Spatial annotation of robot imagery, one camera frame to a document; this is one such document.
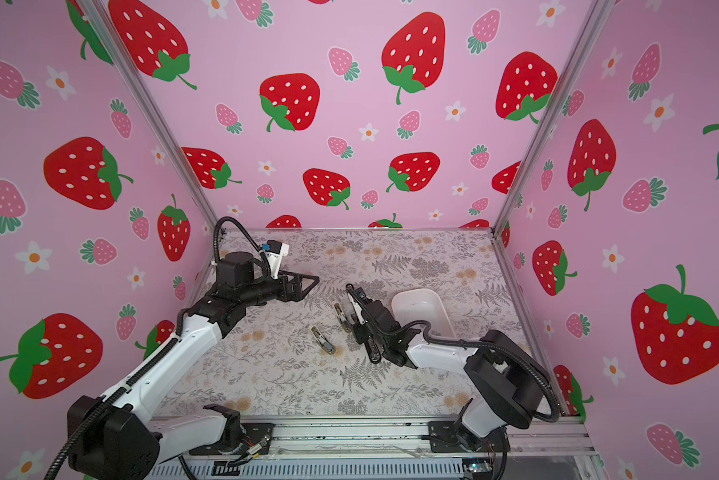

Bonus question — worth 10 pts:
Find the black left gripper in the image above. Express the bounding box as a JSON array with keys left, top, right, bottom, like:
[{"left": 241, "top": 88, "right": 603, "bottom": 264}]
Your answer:
[{"left": 239, "top": 268, "right": 318, "bottom": 312}]

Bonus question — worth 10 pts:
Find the beige eraser block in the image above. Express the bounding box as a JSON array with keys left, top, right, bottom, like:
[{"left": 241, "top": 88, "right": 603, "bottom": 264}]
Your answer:
[{"left": 310, "top": 326, "right": 336, "bottom": 355}]

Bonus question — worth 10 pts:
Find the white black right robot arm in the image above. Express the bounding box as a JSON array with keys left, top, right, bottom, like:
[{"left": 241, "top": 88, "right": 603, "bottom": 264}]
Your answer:
[{"left": 344, "top": 284, "right": 561, "bottom": 452}]

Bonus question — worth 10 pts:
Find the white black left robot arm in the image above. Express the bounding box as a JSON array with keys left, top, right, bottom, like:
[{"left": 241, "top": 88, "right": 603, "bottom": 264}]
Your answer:
[{"left": 45, "top": 217, "right": 319, "bottom": 479}]

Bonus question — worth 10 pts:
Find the white plastic tray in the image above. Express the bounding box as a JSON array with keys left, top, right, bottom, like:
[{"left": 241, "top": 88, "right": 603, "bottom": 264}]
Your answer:
[{"left": 391, "top": 288, "right": 455, "bottom": 338}]

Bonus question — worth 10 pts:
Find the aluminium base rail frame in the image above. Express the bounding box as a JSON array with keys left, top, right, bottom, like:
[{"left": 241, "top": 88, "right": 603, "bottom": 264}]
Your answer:
[{"left": 148, "top": 416, "right": 609, "bottom": 479}]

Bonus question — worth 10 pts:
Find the aluminium corner post left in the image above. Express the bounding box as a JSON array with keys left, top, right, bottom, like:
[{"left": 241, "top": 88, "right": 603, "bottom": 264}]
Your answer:
[{"left": 79, "top": 0, "right": 218, "bottom": 226}]

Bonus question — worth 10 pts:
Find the aluminium corner post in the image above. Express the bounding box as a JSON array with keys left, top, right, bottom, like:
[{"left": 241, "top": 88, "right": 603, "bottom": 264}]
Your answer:
[
  {"left": 79, "top": 0, "right": 218, "bottom": 226},
  {"left": 493, "top": 0, "right": 615, "bottom": 239}
]

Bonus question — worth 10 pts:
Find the aluminium corner post right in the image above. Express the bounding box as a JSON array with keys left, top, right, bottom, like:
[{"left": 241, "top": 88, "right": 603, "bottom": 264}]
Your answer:
[{"left": 493, "top": 0, "right": 615, "bottom": 239}]

